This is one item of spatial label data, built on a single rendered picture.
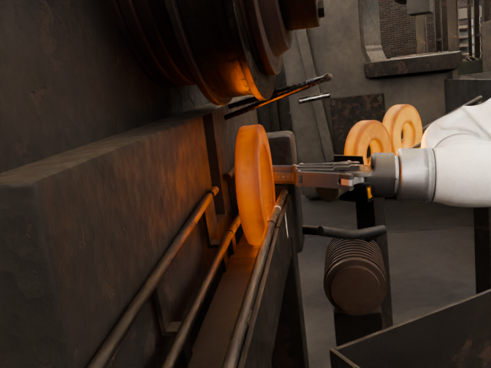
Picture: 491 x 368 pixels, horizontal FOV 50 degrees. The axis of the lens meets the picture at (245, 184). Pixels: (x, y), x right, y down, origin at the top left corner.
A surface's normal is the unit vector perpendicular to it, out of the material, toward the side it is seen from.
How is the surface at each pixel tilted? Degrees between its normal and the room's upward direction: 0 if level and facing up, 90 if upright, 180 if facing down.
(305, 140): 90
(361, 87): 90
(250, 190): 83
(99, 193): 90
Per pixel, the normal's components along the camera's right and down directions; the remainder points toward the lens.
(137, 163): 0.98, -0.07
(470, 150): -0.11, -0.80
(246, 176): -0.18, -0.14
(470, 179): -0.20, 0.13
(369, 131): 0.70, 0.07
